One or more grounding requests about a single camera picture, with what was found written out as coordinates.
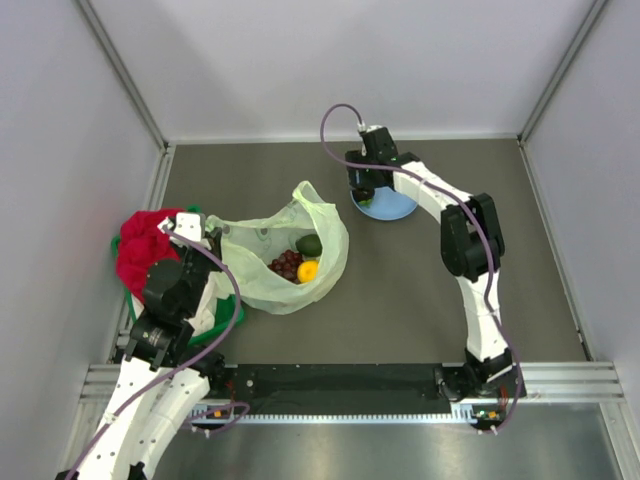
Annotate light green plastic bag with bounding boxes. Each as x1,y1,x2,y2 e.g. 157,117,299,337
205,181,349,315

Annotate red grape bunch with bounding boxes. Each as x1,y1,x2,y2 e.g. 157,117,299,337
267,250,304,284

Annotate green avocado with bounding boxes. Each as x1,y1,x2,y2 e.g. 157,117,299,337
295,234,323,257

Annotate yellow orange fruit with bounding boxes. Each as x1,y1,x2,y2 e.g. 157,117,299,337
296,260,319,284

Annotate dark purple fig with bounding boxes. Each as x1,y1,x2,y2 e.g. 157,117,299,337
351,188,375,208

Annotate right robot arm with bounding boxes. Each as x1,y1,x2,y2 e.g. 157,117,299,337
345,125,513,396

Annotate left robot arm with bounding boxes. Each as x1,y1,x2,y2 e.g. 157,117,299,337
57,211,227,479

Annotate red cloth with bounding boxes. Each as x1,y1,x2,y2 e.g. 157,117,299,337
116,208,183,302

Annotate blue round plate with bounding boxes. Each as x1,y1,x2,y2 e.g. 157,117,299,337
352,187,417,221

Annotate white cloth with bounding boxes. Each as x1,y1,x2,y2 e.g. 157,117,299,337
188,272,227,336

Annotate green plastic tray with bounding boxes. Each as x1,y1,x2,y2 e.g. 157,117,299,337
110,203,247,346

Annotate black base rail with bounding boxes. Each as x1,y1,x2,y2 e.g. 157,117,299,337
208,363,505,416

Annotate aluminium frame profile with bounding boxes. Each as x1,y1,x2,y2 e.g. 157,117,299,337
72,0,169,151

